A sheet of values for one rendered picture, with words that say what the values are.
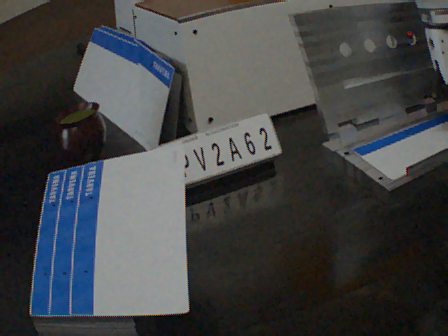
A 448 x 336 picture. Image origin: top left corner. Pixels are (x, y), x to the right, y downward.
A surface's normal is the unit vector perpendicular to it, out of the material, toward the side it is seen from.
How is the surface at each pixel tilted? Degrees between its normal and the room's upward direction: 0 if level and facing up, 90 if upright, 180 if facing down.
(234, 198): 0
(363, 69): 81
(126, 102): 63
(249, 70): 90
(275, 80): 90
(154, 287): 0
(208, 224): 0
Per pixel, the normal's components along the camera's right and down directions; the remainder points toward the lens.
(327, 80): 0.36, 0.15
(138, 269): -0.17, -0.91
